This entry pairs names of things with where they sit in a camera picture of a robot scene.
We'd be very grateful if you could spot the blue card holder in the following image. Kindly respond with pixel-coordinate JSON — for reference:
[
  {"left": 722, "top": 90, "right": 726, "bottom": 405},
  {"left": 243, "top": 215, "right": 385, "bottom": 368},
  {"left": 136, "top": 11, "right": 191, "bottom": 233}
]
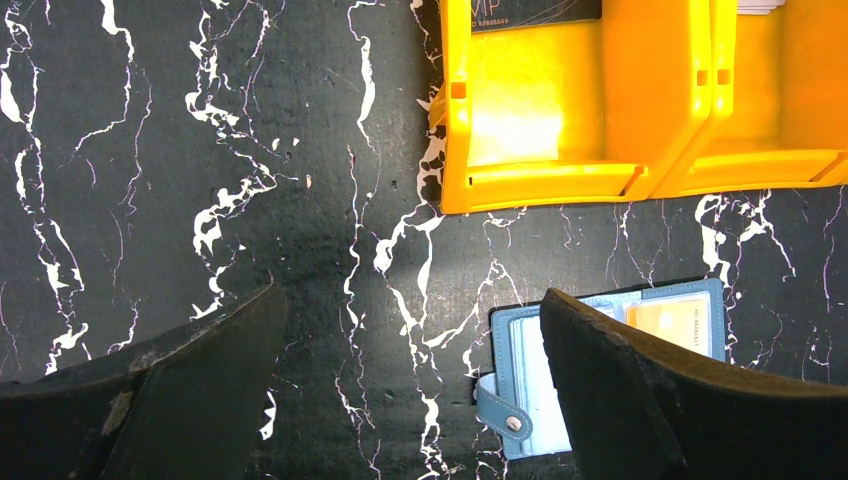
[{"left": 474, "top": 278, "right": 726, "bottom": 460}]

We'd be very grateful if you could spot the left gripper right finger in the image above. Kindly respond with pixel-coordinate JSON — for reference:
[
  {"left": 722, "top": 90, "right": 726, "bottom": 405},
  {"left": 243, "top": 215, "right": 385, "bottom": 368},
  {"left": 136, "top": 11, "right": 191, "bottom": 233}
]
[{"left": 540, "top": 288, "right": 847, "bottom": 479}]

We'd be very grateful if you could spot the black credit card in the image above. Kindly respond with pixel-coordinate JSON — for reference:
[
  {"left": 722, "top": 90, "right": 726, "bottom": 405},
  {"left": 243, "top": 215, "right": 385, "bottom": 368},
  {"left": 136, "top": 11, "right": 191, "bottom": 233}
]
[{"left": 469, "top": 0, "right": 602, "bottom": 33}]

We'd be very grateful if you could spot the yellow three-compartment bin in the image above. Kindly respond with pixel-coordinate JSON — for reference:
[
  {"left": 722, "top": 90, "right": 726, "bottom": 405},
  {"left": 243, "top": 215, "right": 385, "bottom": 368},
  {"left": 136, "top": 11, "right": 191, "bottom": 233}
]
[{"left": 429, "top": 1, "right": 847, "bottom": 214}]

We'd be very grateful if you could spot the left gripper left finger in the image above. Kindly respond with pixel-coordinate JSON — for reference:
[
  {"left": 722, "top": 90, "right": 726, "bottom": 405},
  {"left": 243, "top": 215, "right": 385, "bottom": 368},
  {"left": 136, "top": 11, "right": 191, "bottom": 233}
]
[{"left": 1, "top": 283, "right": 287, "bottom": 479}]

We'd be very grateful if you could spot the silver credit card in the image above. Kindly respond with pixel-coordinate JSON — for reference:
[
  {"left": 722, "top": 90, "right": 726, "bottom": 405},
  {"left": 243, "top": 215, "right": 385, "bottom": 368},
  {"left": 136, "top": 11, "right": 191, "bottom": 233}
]
[{"left": 737, "top": 0, "right": 786, "bottom": 15}]

